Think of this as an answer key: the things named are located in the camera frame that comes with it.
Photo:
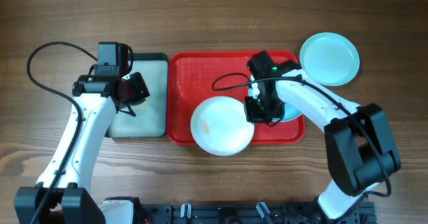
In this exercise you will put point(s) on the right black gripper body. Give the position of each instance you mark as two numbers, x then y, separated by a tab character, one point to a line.
255	109

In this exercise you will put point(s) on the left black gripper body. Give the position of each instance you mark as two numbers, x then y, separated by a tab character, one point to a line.
134	90

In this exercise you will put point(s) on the white plate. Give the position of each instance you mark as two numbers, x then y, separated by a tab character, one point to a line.
219	126

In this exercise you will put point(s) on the pale green plate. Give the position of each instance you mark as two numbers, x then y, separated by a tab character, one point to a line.
330	59

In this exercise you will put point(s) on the green and yellow sponge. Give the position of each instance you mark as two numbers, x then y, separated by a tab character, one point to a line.
134	107

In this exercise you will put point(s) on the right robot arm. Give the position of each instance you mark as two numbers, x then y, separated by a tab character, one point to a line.
360	147

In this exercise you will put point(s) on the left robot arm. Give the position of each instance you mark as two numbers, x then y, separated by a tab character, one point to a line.
62	191

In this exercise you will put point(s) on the black tray with grey liner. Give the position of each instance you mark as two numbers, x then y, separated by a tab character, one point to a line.
150	122

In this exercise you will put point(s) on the light blue plate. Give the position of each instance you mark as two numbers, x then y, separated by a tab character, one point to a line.
290	112

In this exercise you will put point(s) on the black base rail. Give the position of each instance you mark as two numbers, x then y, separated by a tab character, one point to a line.
289	213

